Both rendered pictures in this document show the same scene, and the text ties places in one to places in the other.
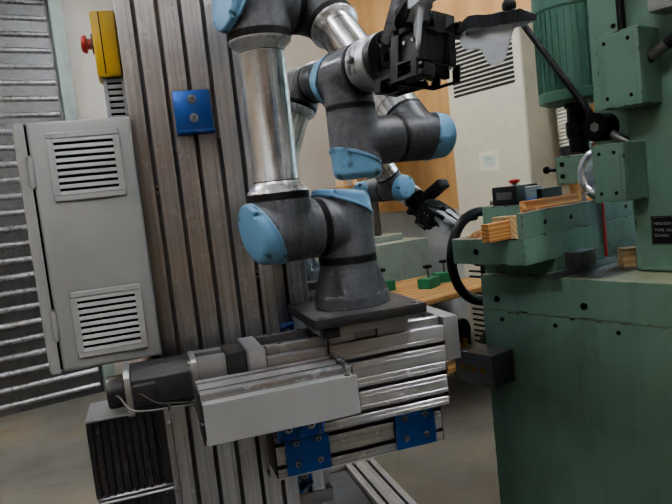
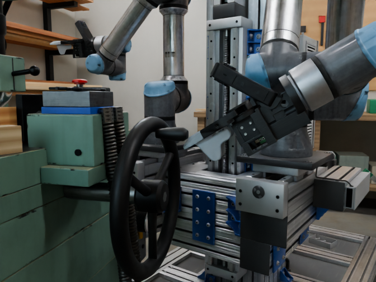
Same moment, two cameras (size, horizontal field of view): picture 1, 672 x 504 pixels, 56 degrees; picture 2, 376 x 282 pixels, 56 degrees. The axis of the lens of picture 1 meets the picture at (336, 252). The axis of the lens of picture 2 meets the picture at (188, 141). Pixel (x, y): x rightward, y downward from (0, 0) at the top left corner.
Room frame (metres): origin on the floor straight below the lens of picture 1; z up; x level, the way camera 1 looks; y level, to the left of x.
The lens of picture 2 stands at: (2.39, -0.76, 0.99)
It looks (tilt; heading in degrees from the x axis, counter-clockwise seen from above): 7 degrees down; 142
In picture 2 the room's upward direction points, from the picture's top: straight up
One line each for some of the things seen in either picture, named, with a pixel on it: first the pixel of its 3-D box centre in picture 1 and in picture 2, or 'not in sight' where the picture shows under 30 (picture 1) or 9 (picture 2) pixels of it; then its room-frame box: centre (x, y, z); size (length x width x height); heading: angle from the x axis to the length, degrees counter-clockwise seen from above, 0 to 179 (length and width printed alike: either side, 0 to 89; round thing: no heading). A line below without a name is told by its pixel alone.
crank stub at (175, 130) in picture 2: not in sight; (172, 134); (1.88, -0.40, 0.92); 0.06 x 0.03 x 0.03; 36
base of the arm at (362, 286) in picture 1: (349, 278); (159, 128); (1.27, -0.02, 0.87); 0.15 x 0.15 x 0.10
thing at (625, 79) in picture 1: (628, 69); not in sight; (1.31, -0.63, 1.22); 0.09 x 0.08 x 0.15; 36
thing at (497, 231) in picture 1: (569, 217); not in sight; (1.54, -0.57, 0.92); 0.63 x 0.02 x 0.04; 126
